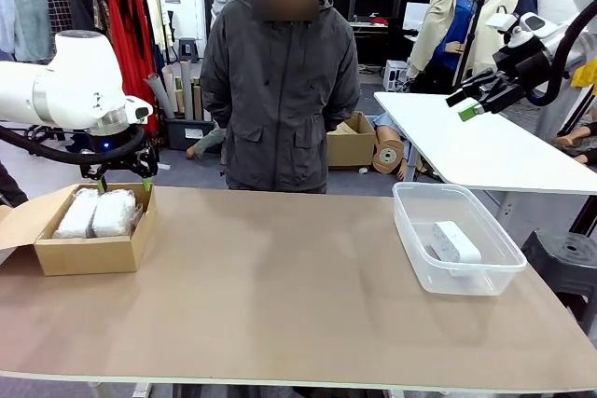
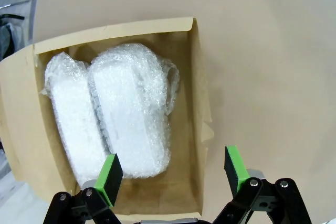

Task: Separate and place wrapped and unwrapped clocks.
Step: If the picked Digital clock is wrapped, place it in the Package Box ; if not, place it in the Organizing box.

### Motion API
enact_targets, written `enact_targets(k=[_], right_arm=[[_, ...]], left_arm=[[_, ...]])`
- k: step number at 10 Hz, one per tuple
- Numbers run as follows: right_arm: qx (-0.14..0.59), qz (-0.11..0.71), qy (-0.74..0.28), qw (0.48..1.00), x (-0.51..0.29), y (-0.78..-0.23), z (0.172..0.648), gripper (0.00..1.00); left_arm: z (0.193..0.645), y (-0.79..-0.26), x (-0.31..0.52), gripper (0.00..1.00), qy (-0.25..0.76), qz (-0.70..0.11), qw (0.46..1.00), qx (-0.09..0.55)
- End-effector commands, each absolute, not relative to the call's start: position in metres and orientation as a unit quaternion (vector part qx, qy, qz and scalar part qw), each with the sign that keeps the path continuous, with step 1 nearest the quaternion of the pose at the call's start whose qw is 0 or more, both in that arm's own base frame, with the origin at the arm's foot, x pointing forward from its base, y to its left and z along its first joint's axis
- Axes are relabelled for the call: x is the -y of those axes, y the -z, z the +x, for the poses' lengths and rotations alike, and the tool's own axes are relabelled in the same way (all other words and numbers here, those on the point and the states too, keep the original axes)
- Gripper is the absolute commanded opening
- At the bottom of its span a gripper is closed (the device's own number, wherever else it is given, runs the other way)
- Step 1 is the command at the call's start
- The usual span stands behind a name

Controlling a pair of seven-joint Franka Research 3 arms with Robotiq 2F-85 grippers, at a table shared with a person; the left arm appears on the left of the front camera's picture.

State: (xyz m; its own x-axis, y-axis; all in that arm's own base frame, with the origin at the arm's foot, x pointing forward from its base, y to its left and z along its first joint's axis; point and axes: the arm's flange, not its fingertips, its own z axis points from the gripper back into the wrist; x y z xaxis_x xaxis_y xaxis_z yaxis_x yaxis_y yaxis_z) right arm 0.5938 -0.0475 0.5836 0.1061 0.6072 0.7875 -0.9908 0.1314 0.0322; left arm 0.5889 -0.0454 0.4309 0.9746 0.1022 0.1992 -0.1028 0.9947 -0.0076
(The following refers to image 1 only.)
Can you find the black step stool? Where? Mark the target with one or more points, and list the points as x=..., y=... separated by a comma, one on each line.
x=189, y=48

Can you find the dark checkered garment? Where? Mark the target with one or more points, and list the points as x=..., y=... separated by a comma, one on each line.
x=60, y=11

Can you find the dark storage bin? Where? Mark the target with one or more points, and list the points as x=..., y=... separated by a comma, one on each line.
x=186, y=134

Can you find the brown paper roll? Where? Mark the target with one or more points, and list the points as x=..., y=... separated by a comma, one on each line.
x=387, y=155

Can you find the open brown cardboard box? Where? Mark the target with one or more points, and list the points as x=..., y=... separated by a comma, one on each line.
x=88, y=258

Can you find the black hanging garment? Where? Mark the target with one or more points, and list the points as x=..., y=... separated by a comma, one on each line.
x=91, y=11

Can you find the person in grey jacket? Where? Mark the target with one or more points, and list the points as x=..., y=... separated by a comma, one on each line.
x=280, y=90

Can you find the bubble clock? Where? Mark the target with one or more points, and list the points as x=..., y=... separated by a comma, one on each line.
x=74, y=216
x=114, y=214

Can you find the bystander dark sleeve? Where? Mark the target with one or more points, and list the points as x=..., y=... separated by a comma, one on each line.
x=11, y=183

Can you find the grey cardboard tube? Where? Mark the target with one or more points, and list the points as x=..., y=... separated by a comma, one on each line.
x=186, y=90
x=161, y=95

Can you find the unwrapped white clock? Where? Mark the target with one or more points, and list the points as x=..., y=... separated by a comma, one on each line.
x=454, y=242

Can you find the clear plastic container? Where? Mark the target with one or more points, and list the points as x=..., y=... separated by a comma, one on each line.
x=466, y=284

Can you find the red dress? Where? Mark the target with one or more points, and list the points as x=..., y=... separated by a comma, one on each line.
x=135, y=53

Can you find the white computer case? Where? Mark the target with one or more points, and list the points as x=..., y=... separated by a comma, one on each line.
x=395, y=74

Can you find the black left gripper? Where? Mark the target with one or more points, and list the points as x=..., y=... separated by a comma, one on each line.
x=112, y=144

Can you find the cream cardboard tube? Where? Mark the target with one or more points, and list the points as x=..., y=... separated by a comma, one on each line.
x=171, y=78

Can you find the cream hanging garment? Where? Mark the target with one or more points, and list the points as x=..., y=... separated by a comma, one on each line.
x=156, y=16

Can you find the yellow garment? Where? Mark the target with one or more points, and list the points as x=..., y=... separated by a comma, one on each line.
x=585, y=76

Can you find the black tripod pole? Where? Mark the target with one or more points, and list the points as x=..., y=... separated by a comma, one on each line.
x=469, y=44

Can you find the white table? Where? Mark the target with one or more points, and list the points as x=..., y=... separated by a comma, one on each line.
x=513, y=155

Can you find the lying mannequin legs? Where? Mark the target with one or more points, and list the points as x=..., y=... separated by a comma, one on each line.
x=571, y=139

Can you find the brown cardboard storage box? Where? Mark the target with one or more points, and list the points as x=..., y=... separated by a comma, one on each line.
x=350, y=146

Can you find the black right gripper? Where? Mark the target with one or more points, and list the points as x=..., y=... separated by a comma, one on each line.
x=522, y=67

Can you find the small red item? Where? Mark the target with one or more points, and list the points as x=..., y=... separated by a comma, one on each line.
x=380, y=21

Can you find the mannequin with beige coat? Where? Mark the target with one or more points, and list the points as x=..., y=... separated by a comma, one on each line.
x=443, y=30

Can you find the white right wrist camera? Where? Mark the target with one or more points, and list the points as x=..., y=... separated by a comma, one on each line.
x=501, y=21

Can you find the black plastic stool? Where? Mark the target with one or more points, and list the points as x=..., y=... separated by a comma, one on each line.
x=564, y=263

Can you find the black metal shelving unit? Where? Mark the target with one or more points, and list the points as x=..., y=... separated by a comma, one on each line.
x=373, y=44

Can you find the light blue fuzzy jacket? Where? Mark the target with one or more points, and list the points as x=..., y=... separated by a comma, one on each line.
x=23, y=16

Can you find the mannequin with grey skirt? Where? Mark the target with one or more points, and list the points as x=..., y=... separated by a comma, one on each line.
x=552, y=123

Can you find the brown cardboard tube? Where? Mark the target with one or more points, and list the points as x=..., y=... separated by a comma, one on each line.
x=197, y=104

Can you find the white appliance box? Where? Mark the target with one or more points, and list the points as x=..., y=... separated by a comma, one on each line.
x=416, y=16

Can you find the grey sweater mannequin torso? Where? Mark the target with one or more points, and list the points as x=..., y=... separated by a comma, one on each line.
x=205, y=144

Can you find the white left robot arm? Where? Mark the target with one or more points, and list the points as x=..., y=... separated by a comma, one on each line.
x=70, y=86

